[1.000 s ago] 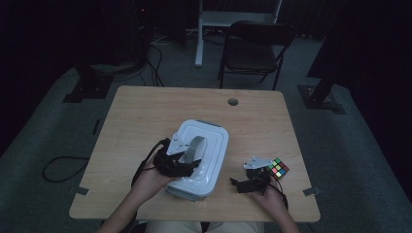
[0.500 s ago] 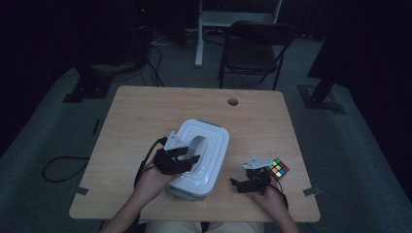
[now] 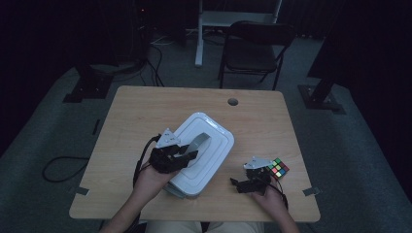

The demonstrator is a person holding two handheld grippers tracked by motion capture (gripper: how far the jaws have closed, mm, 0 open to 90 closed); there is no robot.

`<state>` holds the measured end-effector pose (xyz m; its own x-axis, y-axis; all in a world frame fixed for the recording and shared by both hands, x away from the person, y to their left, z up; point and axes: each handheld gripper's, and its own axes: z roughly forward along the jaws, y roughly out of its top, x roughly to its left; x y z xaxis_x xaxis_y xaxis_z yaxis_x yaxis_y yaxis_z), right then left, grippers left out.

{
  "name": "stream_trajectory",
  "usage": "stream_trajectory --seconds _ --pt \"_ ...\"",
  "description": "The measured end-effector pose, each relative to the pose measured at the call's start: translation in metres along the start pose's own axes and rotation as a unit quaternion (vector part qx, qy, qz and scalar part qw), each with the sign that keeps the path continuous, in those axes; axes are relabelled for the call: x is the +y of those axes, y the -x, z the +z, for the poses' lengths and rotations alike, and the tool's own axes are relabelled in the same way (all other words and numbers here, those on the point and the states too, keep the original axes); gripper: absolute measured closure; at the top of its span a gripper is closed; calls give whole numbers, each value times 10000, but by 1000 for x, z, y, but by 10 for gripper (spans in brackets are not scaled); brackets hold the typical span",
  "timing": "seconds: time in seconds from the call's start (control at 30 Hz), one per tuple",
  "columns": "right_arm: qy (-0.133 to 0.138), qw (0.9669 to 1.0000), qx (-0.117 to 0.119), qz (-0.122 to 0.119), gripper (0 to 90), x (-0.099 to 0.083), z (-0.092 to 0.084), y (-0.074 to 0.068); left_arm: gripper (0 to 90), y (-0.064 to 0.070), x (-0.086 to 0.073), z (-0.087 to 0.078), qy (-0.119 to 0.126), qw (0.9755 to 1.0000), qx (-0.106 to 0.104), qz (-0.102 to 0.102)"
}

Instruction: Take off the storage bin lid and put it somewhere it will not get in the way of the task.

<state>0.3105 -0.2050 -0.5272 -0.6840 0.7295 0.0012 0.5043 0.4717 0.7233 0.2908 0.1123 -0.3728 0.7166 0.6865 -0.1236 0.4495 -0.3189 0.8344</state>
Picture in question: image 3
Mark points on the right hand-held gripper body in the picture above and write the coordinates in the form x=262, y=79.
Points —
x=259, y=181

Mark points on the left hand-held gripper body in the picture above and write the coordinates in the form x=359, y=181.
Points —
x=163, y=160

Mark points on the multicoloured puzzle cube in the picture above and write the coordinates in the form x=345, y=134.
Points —
x=278, y=168

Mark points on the grey lidded plastic box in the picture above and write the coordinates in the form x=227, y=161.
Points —
x=210, y=142

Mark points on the person's right hand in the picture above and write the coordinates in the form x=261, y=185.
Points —
x=272, y=200

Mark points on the person's left hand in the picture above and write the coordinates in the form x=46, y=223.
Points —
x=150, y=184

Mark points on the person's beige trousers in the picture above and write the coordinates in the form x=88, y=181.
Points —
x=171, y=227

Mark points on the black stand with flat base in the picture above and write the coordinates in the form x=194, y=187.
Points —
x=319, y=98

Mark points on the black stand with square base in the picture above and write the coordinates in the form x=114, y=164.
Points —
x=89, y=87

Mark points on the black folding chair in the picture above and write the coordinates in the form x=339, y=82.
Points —
x=251, y=55

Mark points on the dark equipment tower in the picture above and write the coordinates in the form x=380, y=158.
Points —
x=141, y=32

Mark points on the white metal desk frame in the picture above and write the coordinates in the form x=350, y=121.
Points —
x=199, y=39

